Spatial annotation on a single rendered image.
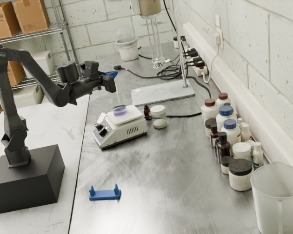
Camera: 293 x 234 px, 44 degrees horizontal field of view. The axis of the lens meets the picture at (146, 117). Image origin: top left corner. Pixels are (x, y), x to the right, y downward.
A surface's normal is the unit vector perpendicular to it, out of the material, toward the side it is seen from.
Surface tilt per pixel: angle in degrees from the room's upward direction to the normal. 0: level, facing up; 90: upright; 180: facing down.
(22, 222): 0
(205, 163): 0
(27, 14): 91
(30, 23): 93
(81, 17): 90
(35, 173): 4
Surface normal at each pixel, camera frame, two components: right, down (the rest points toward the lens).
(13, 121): 0.43, -0.29
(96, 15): 0.07, 0.44
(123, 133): 0.37, 0.37
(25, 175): -0.19, -0.90
